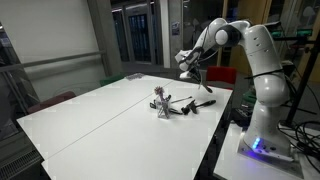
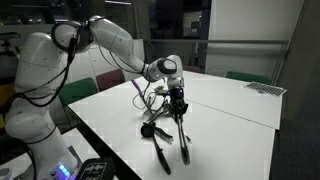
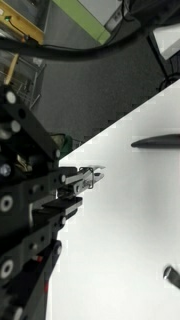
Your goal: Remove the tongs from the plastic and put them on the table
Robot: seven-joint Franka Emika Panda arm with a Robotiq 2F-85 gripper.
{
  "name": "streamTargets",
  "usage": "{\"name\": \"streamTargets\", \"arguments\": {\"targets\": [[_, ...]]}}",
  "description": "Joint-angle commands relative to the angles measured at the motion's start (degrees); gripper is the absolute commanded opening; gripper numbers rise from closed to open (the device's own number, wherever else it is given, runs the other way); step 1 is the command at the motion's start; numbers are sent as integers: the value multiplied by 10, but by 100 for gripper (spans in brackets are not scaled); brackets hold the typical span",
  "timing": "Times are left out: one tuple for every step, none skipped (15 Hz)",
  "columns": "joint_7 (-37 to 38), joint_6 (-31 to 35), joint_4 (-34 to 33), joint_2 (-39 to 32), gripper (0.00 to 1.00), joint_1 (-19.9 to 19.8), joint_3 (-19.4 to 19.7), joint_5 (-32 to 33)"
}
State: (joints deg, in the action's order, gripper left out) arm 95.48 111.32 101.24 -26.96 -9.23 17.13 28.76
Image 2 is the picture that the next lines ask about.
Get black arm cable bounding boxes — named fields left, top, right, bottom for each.
left=0, top=21, right=81, bottom=109

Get black device box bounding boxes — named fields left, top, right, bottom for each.
left=75, top=157, right=116, bottom=180

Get green chair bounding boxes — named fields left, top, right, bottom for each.
left=58, top=77, right=99, bottom=108
left=225, top=70, right=272, bottom=85

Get thin wrist cable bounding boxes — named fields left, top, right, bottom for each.
left=132, top=78, right=159, bottom=118

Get small steel tongs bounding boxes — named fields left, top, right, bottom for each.
left=174, top=112, right=192, bottom=167

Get grey wall handrail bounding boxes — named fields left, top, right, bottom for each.
left=146, top=38, right=290, bottom=46

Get black plastic ladle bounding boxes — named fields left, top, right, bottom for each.
left=140, top=122, right=173, bottom=176

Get long steel tongs black tips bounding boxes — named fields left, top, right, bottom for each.
left=145, top=103, right=173, bottom=124

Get red chair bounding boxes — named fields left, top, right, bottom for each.
left=95, top=68, right=126, bottom=92

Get maroon chair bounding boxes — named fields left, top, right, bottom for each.
left=182, top=65, right=202, bottom=74

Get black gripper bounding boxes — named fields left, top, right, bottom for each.
left=169, top=86, right=189, bottom=118

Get purple cable strap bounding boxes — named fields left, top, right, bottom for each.
left=130, top=79, right=143, bottom=98

